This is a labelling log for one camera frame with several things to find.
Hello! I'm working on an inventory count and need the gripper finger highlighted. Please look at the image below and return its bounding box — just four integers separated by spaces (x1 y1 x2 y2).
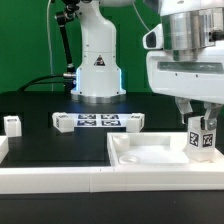
201 102 222 131
175 97 193 124

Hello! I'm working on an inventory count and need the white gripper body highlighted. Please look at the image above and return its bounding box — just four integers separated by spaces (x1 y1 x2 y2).
146 49 224 104

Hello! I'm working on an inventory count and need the white square table top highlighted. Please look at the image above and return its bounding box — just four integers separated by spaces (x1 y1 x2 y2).
107 132 224 166

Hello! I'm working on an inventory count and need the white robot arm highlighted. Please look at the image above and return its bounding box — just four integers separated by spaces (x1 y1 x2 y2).
72 0 224 130

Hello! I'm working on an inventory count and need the marker sheet with tags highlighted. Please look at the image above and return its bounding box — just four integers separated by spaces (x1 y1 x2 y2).
70 113 130 127

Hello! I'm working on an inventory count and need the white U-shaped fence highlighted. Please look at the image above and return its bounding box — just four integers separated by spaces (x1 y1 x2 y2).
0 134 224 195

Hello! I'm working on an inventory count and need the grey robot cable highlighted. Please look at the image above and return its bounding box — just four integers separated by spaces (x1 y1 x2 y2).
130 0 152 33

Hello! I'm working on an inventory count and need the black cable bundle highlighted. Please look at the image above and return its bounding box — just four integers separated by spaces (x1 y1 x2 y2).
18 73 74 92

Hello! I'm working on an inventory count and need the white thin cable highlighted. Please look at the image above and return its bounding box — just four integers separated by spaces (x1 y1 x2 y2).
46 0 55 92

